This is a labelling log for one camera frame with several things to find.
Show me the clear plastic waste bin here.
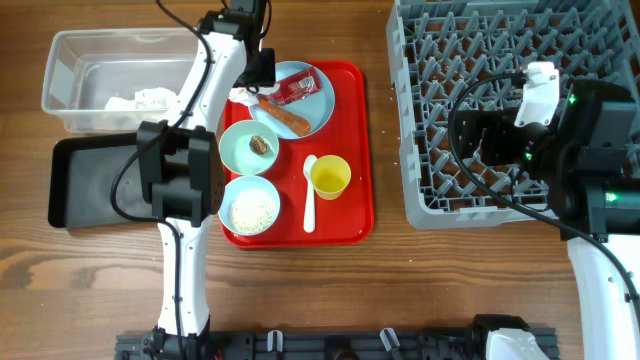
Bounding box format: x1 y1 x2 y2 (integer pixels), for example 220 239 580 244
41 28 198 133

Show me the yellow plastic cup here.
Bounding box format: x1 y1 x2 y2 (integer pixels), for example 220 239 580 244
311 155 352 200

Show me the red plastic serving tray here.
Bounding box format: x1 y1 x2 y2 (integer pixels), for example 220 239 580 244
220 61 374 249

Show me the black waste tray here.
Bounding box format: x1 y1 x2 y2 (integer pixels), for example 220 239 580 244
47 131 191 230

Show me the red snack wrapper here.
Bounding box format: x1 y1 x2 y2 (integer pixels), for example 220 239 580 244
267 67 322 106

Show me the orange carrot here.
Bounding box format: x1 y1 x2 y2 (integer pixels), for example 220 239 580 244
258 96 311 136

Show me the light blue round plate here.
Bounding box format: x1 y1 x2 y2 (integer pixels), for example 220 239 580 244
249 61 336 140

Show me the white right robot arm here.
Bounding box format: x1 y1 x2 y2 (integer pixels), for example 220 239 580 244
447 68 639 359

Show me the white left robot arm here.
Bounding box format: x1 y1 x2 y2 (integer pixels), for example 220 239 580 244
109 1 275 359

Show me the white paper napkin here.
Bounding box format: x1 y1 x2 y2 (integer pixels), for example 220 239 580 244
104 87 178 111

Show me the white rice pile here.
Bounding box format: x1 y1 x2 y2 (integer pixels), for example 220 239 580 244
229 189 276 235

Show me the light green bowl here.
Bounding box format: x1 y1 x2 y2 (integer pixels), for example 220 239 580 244
219 120 280 176

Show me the white plastic spoon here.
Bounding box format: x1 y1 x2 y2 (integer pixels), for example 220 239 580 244
303 155 317 233

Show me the grey plastic dishwasher rack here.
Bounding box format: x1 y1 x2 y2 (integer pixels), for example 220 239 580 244
386 0 639 230

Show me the light blue bowl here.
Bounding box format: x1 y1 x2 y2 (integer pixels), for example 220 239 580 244
218 176 281 236

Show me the brown food scrap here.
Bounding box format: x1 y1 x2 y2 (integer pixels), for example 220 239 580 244
249 135 269 156

